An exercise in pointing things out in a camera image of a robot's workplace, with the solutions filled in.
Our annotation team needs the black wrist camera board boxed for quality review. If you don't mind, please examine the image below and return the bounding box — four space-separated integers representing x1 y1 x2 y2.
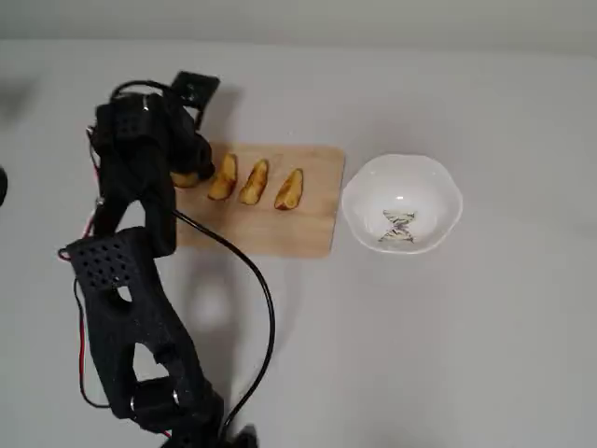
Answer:
169 70 222 128

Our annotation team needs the white ceramic bowl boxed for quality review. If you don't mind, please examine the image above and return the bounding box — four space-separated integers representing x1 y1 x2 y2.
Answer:
340 153 465 256

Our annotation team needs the black camera cable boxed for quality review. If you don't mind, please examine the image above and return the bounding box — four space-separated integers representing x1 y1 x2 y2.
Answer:
110 79 277 433

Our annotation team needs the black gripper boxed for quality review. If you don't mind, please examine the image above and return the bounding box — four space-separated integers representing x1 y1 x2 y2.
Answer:
142 91 218 185

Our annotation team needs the yellow apple slice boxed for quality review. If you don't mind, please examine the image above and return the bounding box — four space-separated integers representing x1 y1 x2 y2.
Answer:
170 169 207 189
207 152 239 203
238 158 271 207
273 167 305 212

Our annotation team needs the wooden cutting board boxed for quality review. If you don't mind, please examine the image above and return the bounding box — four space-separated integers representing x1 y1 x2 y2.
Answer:
171 142 346 259

